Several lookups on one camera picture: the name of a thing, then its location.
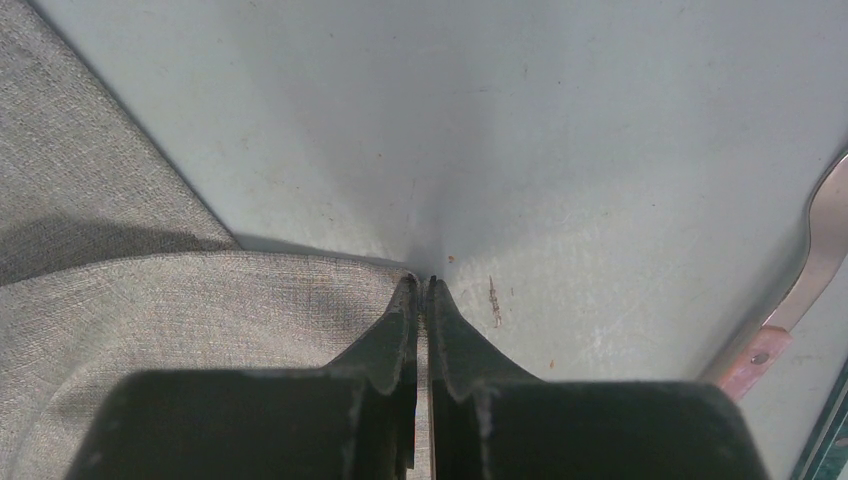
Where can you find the fork with pink handle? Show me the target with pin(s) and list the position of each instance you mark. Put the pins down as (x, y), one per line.
(758, 343)

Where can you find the grey cloth napkin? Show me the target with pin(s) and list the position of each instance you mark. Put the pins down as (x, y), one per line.
(110, 264)

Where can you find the knife with teal handle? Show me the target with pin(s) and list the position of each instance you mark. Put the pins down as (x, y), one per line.
(824, 455)

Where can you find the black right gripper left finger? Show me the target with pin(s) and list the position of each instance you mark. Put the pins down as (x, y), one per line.
(353, 418)

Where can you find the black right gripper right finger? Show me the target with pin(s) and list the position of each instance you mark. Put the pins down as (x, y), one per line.
(492, 419)

